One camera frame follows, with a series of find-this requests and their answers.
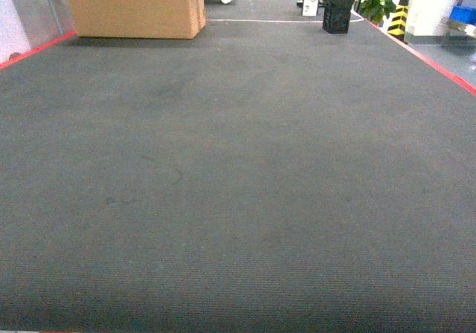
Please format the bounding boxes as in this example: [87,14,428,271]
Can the blue bin upper shelf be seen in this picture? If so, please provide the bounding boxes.
[449,5,476,25]

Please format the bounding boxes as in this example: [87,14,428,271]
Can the steel shelf rack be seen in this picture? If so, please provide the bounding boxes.
[442,0,475,43]

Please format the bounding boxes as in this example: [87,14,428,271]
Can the large cardboard box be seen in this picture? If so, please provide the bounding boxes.
[66,0,206,39]

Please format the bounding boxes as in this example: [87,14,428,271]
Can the white picture card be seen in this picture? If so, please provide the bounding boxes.
[302,0,320,17]

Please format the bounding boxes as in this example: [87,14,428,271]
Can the black plastic box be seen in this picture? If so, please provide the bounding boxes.
[322,0,355,34]

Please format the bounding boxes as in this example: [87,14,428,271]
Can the yellow black traffic cone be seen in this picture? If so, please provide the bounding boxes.
[387,0,409,42]

